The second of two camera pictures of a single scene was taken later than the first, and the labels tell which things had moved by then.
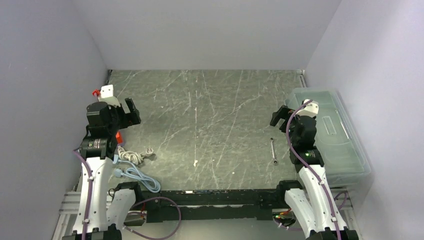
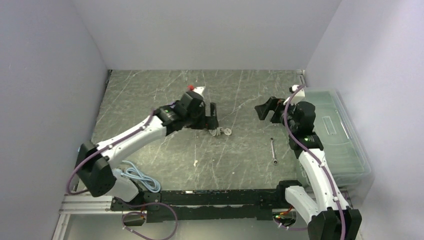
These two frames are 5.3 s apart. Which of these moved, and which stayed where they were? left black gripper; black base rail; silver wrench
Moved: left black gripper
Stayed: silver wrench; black base rail
